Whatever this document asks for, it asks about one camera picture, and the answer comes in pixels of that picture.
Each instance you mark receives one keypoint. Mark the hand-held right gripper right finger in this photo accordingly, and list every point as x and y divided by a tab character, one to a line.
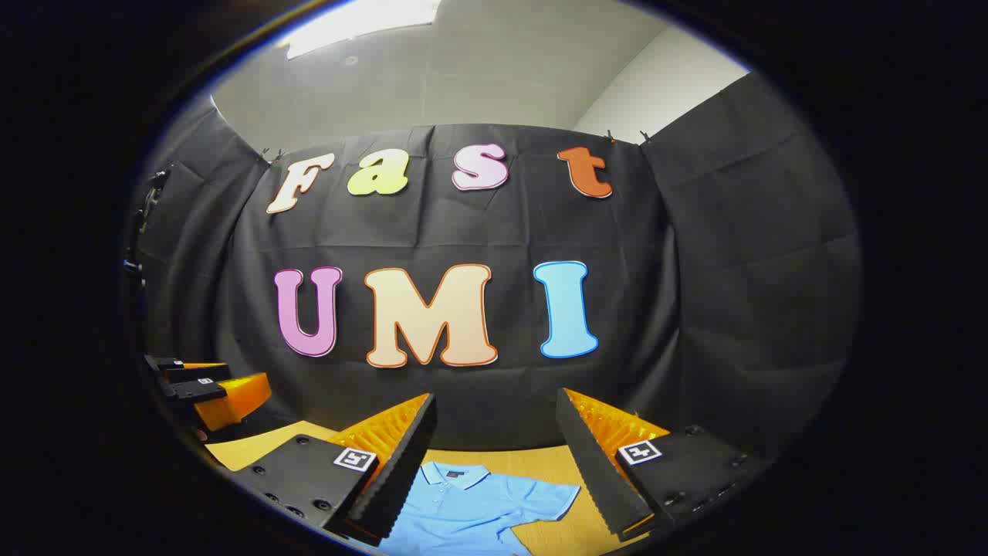
598	471

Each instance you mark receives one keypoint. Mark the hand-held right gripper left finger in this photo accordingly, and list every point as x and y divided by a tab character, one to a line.
401	479

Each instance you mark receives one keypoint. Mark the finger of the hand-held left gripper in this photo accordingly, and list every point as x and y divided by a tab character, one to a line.
231	401
193	374

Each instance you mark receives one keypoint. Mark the light blue T-shirt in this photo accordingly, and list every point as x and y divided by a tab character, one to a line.
463	510

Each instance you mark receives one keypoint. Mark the black backdrop cloth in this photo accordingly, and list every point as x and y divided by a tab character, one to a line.
502	232

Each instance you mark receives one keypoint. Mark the ceiling light panel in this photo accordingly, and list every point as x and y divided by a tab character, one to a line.
355	23

